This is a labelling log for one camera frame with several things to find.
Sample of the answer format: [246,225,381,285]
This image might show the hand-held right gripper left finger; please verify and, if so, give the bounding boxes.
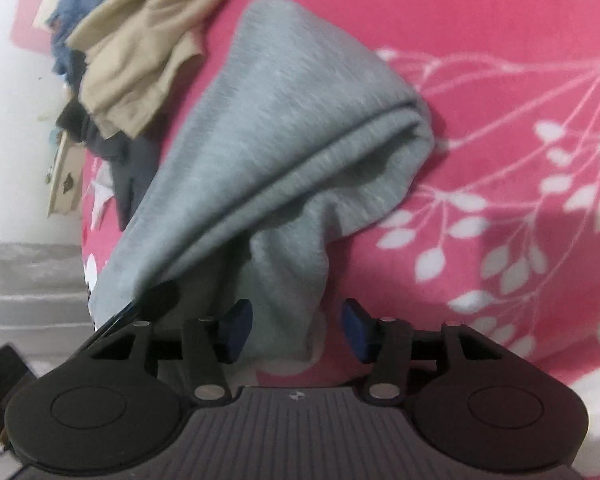
[90,297,255,406]

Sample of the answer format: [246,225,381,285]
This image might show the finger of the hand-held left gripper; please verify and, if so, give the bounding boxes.
[94,280,178,333]

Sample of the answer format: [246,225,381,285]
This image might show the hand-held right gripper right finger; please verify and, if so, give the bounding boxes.
[341,297,508,406]

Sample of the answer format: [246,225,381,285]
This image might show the grey sweatpants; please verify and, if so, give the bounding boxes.
[87,0,436,366]

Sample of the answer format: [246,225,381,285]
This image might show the grey curtain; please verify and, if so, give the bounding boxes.
[0,242,93,361]

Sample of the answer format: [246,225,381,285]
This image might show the dark grey garment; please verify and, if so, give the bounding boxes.
[55,97,166,231]

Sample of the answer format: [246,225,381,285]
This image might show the beige garment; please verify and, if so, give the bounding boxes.
[65,0,233,140]

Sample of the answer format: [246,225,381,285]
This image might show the pink floral blanket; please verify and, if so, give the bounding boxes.
[80,0,600,401]

